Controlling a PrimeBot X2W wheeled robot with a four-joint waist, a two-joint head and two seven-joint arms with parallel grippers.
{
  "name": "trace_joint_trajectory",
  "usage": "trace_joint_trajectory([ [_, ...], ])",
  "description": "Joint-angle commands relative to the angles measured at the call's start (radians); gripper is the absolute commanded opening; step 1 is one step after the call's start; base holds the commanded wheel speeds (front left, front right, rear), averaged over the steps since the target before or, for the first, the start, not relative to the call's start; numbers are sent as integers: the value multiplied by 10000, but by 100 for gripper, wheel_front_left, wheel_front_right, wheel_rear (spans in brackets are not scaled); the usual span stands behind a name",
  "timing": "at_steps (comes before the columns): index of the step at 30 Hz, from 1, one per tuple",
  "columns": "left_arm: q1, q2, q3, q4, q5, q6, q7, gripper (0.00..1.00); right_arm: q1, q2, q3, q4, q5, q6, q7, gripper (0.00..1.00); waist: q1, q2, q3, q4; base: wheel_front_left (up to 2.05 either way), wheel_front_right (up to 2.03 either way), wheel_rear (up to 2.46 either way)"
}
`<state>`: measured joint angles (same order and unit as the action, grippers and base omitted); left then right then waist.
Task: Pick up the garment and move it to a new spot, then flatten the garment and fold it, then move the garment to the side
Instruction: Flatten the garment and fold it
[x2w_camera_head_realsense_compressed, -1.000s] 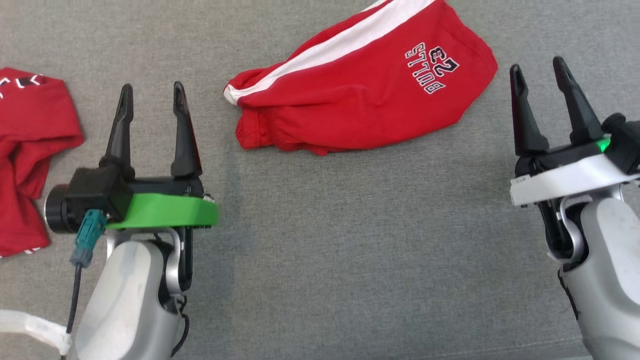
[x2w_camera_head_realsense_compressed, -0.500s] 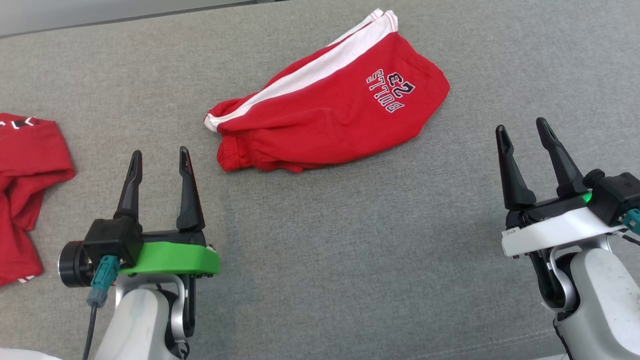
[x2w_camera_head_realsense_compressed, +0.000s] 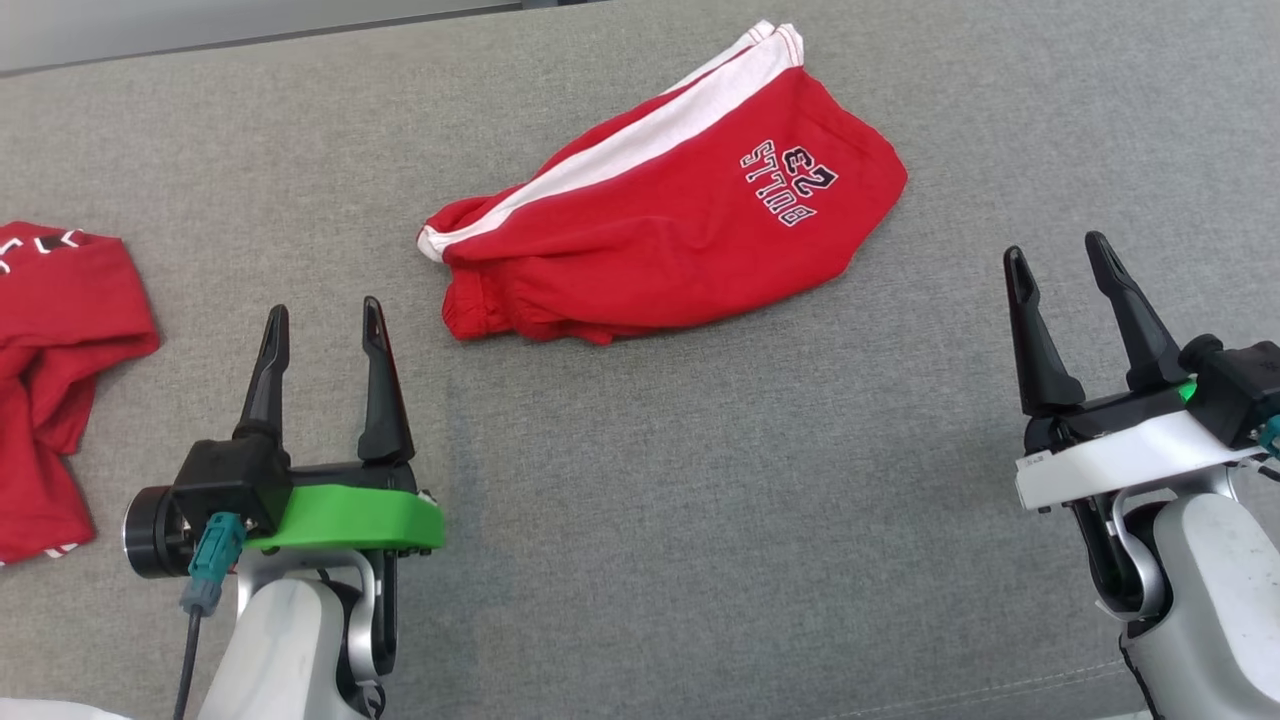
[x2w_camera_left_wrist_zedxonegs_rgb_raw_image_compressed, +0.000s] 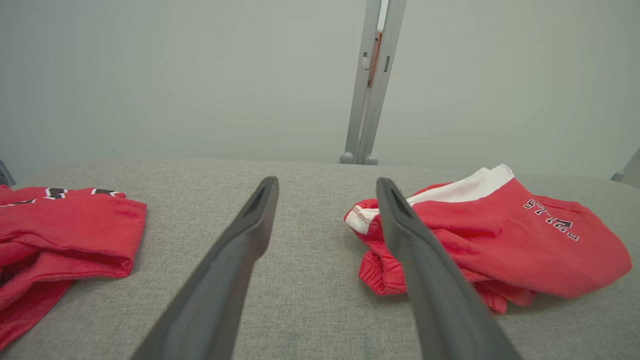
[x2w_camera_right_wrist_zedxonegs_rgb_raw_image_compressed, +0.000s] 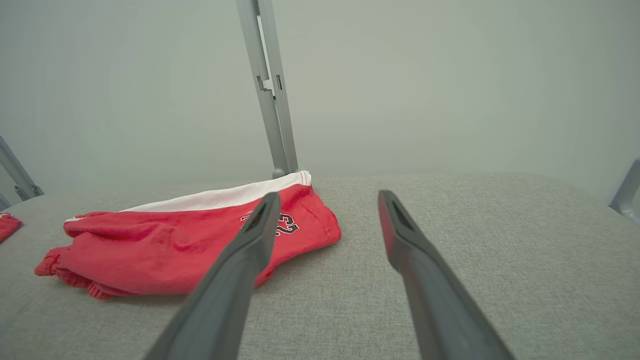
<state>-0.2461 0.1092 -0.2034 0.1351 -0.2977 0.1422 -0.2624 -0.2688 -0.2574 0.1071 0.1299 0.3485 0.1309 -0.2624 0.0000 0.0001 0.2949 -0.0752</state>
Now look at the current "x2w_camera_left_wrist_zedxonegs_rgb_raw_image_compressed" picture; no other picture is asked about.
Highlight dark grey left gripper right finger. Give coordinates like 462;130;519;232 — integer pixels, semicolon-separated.
376;177;523;360

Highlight red Bulls basketball jersey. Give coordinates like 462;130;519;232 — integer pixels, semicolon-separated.
0;185;148;351

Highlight grey metal pole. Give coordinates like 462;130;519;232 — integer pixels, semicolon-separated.
340;0;408;166

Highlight grey fabric sofa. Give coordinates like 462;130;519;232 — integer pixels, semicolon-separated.
0;159;640;360

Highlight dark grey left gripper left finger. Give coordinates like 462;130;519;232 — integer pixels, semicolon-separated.
131;176;279;360

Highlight red Bulls basketball shorts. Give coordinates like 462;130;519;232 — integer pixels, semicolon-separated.
344;164;634;315

